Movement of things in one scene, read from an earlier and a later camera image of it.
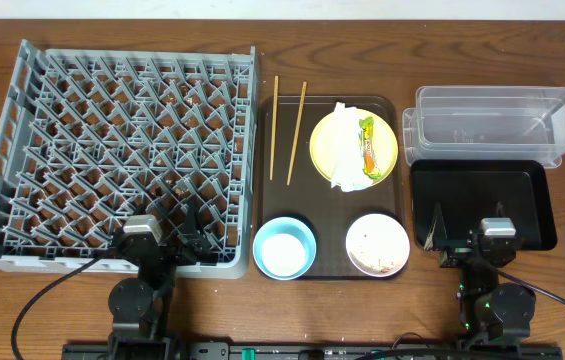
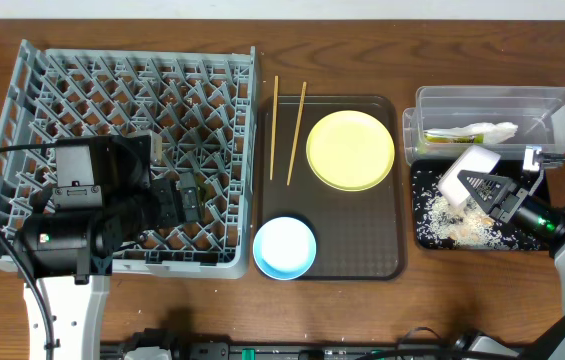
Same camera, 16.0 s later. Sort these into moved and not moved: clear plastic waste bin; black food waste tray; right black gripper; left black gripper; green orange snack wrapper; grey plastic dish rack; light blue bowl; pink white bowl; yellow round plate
Moved: green orange snack wrapper; pink white bowl; right black gripper; left black gripper
Not moved: clear plastic waste bin; light blue bowl; yellow round plate; grey plastic dish rack; black food waste tray
